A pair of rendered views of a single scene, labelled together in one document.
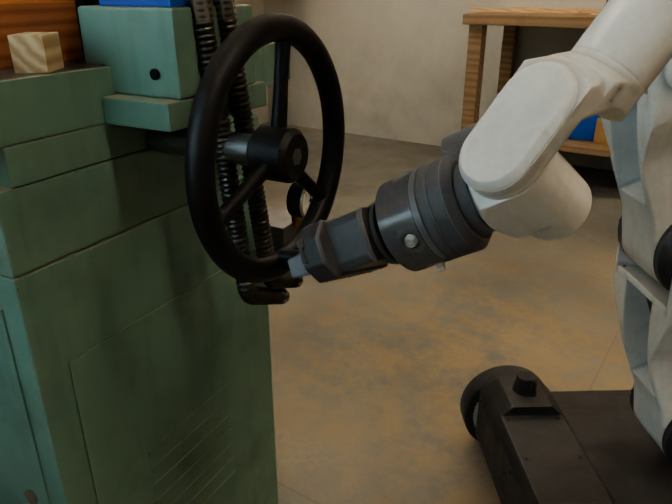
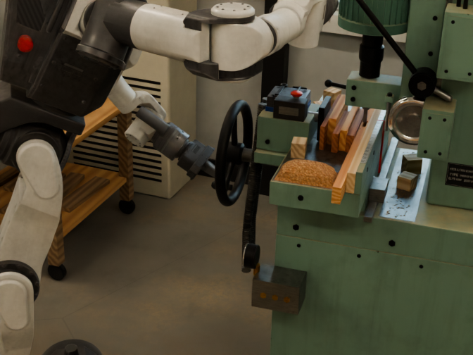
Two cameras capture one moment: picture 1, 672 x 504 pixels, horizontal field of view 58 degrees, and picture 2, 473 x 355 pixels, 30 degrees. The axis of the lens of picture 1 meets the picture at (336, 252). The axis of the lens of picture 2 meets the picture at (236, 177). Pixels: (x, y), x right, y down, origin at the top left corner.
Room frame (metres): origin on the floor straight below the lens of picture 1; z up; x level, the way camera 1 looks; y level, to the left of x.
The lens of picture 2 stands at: (2.78, -0.38, 1.79)
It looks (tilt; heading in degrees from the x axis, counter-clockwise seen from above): 26 degrees down; 168
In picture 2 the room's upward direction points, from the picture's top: 2 degrees clockwise
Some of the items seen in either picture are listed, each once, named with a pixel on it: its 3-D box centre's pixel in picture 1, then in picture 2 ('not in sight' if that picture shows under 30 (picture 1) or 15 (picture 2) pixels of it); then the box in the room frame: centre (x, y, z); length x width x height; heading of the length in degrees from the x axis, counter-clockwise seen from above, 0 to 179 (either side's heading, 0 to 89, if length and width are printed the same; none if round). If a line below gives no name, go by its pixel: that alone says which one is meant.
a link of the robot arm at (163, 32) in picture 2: not in sight; (195, 37); (1.24, -0.14, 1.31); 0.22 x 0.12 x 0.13; 39
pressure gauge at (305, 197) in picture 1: (301, 204); (253, 259); (0.95, 0.06, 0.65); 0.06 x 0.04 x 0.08; 152
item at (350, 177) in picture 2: not in sight; (370, 133); (0.84, 0.38, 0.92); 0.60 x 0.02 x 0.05; 152
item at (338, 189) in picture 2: not in sight; (361, 138); (0.86, 0.35, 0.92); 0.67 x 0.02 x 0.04; 152
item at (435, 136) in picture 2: not in sight; (436, 128); (1.05, 0.45, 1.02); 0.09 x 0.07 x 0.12; 152
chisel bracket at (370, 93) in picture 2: not in sight; (375, 94); (0.83, 0.38, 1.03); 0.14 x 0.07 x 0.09; 62
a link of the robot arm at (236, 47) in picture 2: not in sight; (253, 37); (1.25, -0.03, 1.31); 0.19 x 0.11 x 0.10; 141
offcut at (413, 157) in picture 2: not in sight; (412, 163); (0.82, 0.51, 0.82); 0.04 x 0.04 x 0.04; 89
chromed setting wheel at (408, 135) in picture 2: not in sight; (414, 120); (0.99, 0.42, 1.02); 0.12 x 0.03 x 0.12; 62
